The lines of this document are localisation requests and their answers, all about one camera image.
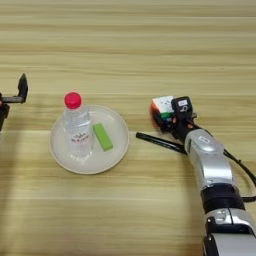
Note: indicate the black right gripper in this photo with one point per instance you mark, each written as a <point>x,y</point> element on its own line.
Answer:
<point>183,128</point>

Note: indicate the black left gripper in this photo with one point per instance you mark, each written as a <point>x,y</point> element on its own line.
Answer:
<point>3,110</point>

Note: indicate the multicoloured puzzle cube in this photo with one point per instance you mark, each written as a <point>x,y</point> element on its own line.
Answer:
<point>163,104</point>

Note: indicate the clear bottle with red cap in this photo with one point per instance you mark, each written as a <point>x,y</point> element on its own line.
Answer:
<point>78,130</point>

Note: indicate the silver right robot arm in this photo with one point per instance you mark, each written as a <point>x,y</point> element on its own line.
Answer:
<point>213,163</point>

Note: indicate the black marker pen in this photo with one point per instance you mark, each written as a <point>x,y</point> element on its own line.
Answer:
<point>156,140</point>

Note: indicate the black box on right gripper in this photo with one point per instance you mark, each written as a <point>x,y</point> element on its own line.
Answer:
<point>181,108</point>

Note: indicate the round beige plate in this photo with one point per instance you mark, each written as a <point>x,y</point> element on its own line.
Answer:
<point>116,156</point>

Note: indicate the green rectangular block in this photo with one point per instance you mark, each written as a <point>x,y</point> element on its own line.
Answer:
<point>102,136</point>

